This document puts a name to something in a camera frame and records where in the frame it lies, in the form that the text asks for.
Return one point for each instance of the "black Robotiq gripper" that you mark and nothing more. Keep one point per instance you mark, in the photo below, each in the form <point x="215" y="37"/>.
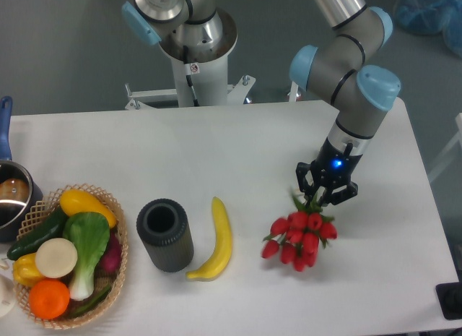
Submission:
<point x="333" y="168"/>

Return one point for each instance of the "red tulip bouquet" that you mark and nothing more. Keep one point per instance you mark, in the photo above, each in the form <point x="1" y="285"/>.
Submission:
<point x="297" y="238"/>

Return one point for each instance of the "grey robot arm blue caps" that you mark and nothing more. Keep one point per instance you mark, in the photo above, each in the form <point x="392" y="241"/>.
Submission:
<point x="338" y="74"/>

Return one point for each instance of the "yellow banana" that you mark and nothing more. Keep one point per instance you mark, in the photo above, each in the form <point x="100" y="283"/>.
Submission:
<point x="215" y="265"/>

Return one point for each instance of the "black device at table edge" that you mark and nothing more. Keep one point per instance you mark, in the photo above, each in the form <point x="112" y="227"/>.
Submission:
<point x="449" y="297"/>

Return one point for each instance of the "dark grey ribbed vase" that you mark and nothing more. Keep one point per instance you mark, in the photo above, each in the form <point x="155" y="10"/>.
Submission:
<point x="163" y="228"/>

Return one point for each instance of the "blue plastic bag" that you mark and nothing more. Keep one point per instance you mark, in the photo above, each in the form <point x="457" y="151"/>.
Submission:
<point x="431" y="17"/>

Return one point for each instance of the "purple red onion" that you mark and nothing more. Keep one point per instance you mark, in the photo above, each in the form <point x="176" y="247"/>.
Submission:
<point x="111" y="259"/>

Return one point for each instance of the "green bok choy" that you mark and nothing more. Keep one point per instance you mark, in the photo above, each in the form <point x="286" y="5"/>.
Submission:
<point x="89" y="232"/>

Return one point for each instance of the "yellow squash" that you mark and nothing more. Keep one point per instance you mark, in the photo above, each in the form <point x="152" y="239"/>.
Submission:
<point x="75" y="201"/>

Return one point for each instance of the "green chili pepper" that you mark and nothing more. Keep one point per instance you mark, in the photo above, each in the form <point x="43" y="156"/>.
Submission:
<point x="91" y="303"/>

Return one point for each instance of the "green cucumber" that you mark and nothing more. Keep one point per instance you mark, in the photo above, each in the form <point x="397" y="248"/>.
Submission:
<point x="51" y="227"/>

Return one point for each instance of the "woven wicker basket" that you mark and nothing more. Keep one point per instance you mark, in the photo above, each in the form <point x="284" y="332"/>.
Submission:
<point x="112" y="283"/>

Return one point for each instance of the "white round radish slice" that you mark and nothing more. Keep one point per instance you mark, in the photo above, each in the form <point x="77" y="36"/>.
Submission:
<point x="56" y="258"/>

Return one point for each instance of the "orange fruit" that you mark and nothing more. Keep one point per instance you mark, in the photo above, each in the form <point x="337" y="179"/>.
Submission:
<point x="49" y="299"/>

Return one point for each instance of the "yellow bell pepper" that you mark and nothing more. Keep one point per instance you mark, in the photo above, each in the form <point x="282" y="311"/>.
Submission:
<point x="25" y="271"/>

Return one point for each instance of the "white garlic piece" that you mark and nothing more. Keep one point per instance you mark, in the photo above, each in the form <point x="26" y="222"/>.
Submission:
<point x="4" y="265"/>

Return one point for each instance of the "white frame at right edge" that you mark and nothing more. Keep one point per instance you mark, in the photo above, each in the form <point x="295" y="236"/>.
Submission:
<point x="447" y="155"/>

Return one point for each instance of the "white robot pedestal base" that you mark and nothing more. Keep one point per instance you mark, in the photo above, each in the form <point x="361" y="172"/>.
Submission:
<point x="199" y="58"/>

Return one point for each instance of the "blue saucepan with handle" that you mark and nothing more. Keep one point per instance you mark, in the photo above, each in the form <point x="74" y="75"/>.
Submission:
<point x="19" y="192"/>

